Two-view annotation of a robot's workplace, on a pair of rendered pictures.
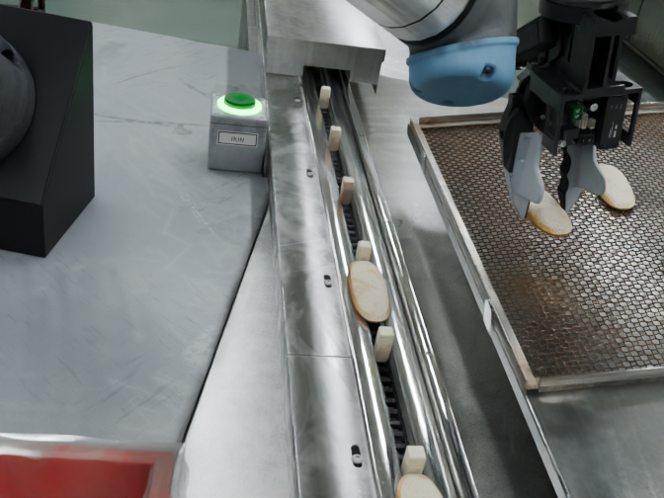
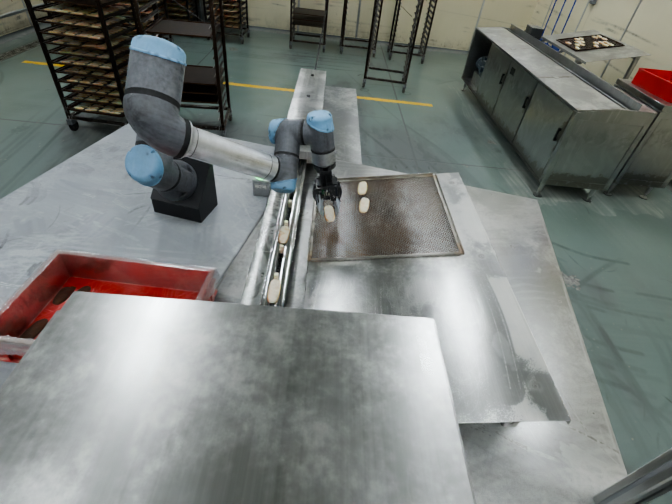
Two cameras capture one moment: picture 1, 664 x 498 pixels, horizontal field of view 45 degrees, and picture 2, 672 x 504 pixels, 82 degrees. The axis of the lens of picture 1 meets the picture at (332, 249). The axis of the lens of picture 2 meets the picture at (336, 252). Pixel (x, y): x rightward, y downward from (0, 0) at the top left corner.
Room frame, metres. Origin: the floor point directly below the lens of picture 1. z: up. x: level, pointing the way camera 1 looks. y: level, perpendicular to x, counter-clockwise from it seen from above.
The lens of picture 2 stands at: (-0.41, -0.37, 1.74)
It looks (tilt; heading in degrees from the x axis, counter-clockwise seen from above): 41 degrees down; 7
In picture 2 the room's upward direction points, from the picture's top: 8 degrees clockwise
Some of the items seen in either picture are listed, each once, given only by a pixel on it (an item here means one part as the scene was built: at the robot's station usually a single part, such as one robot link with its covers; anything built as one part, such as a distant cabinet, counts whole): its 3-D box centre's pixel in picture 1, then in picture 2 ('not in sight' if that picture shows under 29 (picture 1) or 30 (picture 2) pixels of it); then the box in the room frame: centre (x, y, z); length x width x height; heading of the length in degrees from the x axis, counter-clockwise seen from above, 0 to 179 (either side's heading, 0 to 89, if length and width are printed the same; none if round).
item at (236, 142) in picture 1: (237, 144); (262, 187); (0.93, 0.14, 0.84); 0.08 x 0.08 x 0.11; 11
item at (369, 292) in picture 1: (369, 288); (284, 233); (0.64, -0.04, 0.86); 0.10 x 0.04 x 0.01; 11
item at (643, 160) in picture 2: not in sight; (636, 140); (3.58, -2.56, 0.44); 0.70 x 0.55 x 0.87; 11
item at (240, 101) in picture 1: (239, 104); not in sight; (0.93, 0.15, 0.90); 0.04 x 0.04 x 0.02
